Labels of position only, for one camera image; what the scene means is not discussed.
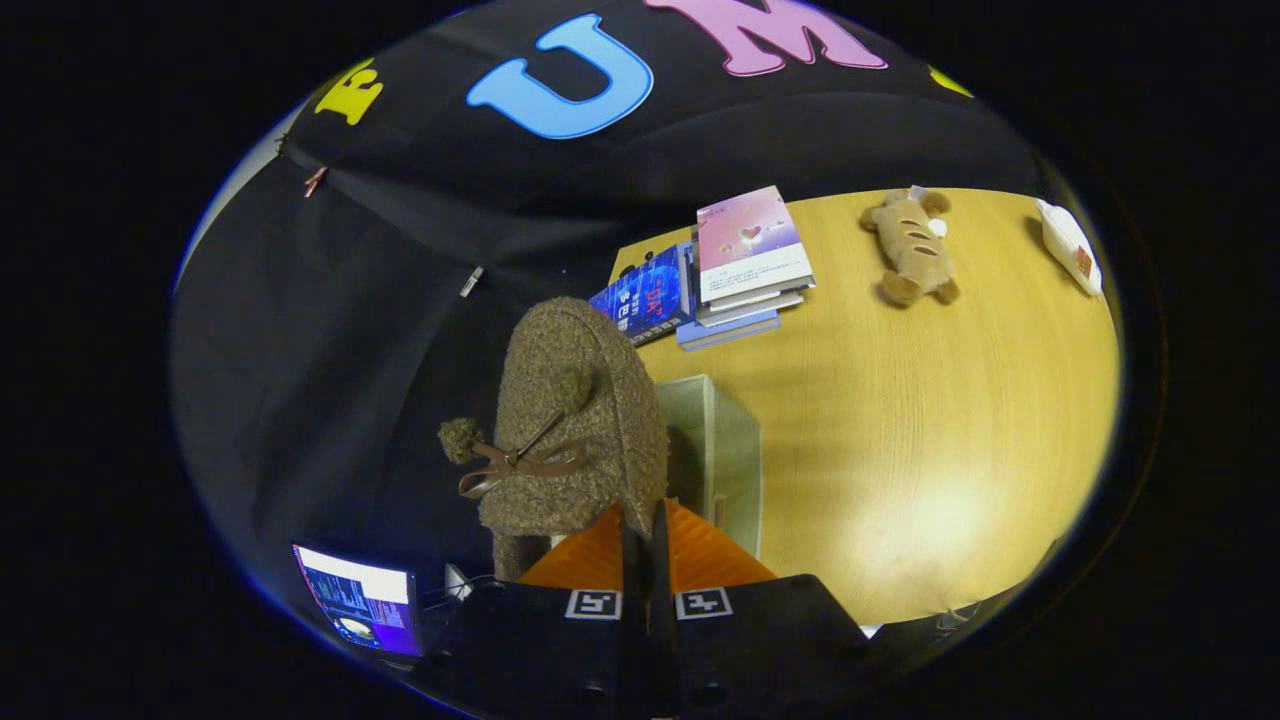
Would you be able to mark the pink cover book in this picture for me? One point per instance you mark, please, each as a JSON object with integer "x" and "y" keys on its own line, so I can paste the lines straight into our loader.
{"x": 750, "y": 240}

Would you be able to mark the tan striped plush toy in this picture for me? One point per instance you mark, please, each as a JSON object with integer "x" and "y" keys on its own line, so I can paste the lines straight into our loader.
{"x": 915, "y": 250}

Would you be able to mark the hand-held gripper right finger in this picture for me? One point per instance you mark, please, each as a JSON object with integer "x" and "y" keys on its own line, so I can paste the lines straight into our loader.
{"x": 658, "y": 560}

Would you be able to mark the white plush pillow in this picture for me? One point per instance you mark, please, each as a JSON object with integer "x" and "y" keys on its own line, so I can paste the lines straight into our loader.
{"x": 1065, "y": 240}

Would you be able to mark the brown fuzzy shoe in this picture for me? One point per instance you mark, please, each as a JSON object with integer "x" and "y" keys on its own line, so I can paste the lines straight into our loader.
{"x": 570, "y": 400}

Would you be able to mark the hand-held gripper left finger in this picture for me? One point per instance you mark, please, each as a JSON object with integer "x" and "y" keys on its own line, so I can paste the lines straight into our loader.
{"x": 632, "y": 560}

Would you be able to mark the light blue cover book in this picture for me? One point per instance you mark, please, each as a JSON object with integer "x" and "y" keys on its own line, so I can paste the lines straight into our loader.
{"x": 725, "y": 332}

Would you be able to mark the orange clip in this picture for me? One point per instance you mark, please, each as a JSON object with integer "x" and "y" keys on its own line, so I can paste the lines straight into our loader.
{"x": 315, "y": 181}

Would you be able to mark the computer monitor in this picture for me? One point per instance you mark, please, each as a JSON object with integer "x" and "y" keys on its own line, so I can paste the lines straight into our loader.
{"x": 360, "y": 600}

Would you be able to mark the white cover book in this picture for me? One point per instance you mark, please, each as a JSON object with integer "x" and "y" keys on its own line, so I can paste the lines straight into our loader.
{"x": 750, "y": 308}

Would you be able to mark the green fabric storage box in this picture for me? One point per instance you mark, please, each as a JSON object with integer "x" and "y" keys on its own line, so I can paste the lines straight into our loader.
{"x": 735, "y": 450}

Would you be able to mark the silver metal clip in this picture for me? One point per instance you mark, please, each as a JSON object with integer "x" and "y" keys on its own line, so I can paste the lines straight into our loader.
{"x": 472, "y": 281}

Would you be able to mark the dark blue book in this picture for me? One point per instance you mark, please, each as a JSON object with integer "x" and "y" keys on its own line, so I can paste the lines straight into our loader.
{"x": 645, "y": 295}

